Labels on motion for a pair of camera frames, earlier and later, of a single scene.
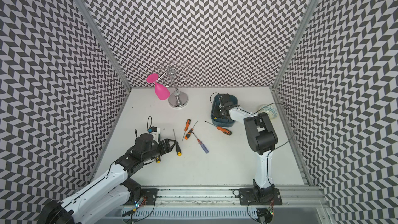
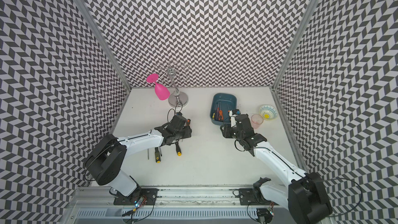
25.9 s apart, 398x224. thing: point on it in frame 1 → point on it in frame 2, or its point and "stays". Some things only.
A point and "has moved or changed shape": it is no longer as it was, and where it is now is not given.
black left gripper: x=169 y=149 → x=188 y=131
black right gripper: x=215 y=113 → x=226 y=133
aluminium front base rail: x=219 y=205 stays
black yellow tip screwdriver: x=177 y=145 stays
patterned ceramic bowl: x=271 y=110 stays
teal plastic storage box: x=221 y=104 stays
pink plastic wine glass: x=161 y=92 stays
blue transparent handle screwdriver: x=201 y=144 has moved or changed shape
